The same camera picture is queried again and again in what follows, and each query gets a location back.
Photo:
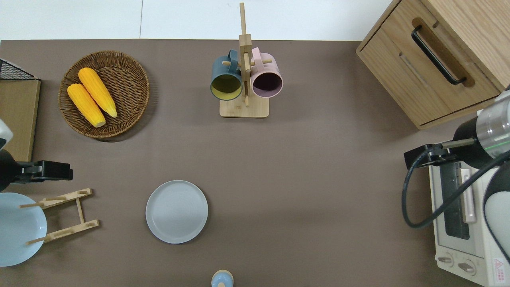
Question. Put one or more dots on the round wicker basket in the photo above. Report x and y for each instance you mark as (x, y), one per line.
(127, 83)

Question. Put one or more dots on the brown table mat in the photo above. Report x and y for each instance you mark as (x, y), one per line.
(310, 179)

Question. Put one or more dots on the white toaster oven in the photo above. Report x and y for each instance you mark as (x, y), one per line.
(450, 247)

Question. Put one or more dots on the bamboo plate rack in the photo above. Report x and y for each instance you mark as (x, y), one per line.
(81, 211)

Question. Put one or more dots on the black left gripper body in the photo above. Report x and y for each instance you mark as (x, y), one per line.
(53, 170)

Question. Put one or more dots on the wooden shelf board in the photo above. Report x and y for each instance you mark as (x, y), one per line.
(18, 115)

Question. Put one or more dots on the wooden cabinet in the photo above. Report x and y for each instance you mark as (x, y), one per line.
(394, 67)

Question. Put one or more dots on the pink mug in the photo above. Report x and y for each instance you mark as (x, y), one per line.
(267, 67)

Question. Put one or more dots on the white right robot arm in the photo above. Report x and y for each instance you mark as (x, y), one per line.
(492, 131)

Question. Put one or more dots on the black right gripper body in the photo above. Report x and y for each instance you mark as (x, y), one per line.
(418, 156)

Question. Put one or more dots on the gray plate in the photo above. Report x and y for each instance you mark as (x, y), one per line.
(176, 211)

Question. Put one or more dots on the wooden mug tree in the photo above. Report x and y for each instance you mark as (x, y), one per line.
(244, 107)

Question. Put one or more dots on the light blue plate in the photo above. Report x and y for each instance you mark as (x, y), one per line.
(18, 231)

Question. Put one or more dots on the dark teal mug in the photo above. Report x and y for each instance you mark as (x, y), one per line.
(223, 69)

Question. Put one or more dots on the yellow corn cob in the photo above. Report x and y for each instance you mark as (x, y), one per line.
(97, 91)
(85, 105)

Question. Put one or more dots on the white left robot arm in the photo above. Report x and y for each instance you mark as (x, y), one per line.
(4, 171)

